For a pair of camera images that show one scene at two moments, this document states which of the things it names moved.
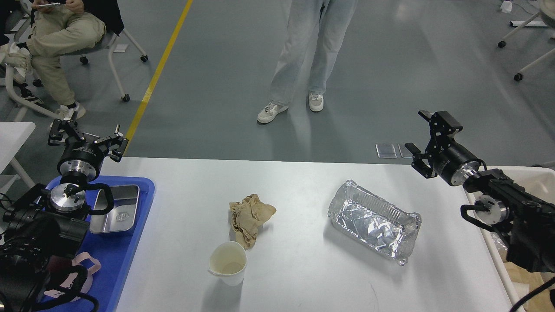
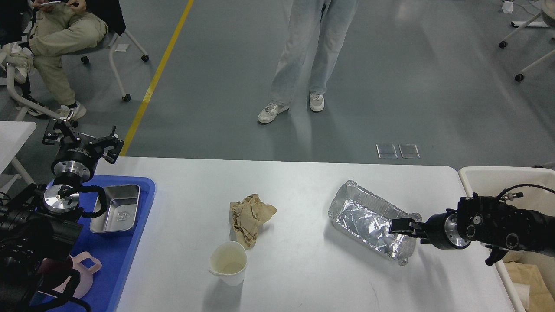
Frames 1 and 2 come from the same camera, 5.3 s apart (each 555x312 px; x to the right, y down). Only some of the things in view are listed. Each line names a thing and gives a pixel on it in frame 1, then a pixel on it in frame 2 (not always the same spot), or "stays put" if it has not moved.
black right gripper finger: x=418 y=164 to x=408 y=225
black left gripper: x=82 y=153 stays put
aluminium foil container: x=387 y=228 stays put
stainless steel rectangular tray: x=122 y=216 stays put
